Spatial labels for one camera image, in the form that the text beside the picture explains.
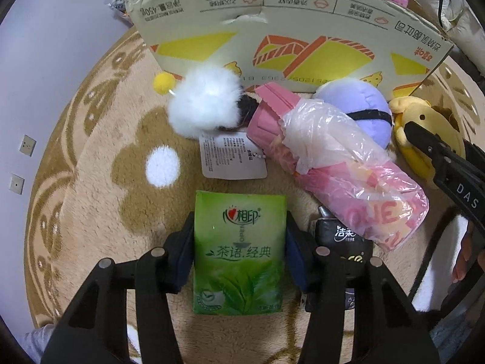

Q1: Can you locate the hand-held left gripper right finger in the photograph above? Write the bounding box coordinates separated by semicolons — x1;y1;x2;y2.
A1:
285;210;442;364

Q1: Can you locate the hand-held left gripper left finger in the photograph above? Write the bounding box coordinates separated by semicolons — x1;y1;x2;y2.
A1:
40;212;196;364

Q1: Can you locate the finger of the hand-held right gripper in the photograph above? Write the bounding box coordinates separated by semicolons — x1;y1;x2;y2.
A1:
403;121;467;165

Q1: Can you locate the yellow plush toy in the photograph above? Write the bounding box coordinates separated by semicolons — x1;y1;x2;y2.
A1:
388;96;467;190

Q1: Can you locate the green tissue packet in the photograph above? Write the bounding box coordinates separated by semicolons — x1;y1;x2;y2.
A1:
193;190;287;316

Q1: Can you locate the person's right hand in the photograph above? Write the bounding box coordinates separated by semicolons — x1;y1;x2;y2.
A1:
453;231;475;285

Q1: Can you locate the black tissue packet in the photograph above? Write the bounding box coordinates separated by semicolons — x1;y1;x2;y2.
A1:
311;207;374;312

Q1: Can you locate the purple round plush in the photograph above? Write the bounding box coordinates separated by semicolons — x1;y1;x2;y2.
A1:
314;78;393;148

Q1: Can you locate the pink plush in plastic bag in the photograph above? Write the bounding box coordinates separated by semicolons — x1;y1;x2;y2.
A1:
246;83;430;253

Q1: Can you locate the white paper tag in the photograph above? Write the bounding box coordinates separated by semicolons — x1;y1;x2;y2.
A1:
199;129;268;180

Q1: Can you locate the beige patterned rug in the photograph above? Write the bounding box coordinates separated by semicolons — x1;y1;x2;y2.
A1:
30;26;485;364

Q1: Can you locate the white garment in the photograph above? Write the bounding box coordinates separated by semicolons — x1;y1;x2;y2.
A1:
436;0;485;61

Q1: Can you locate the person's blue trouser leg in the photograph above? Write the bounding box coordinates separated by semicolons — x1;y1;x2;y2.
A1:
430;307;474;364

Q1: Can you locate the white fluffy plush toy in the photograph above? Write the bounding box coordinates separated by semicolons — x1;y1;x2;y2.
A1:
152;64;262;139

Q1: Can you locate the person's grey trouser leg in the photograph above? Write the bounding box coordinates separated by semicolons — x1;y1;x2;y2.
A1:
21;323;57;364

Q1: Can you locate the printed cardboard box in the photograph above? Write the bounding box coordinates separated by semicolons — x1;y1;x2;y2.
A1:
125;0;455;97

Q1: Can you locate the plastic wrapped small item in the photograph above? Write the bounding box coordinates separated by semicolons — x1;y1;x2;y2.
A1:
106;0;129;18

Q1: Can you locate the white wall socket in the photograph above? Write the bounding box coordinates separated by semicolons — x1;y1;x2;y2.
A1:
20;134;37;156
8;174;25;195

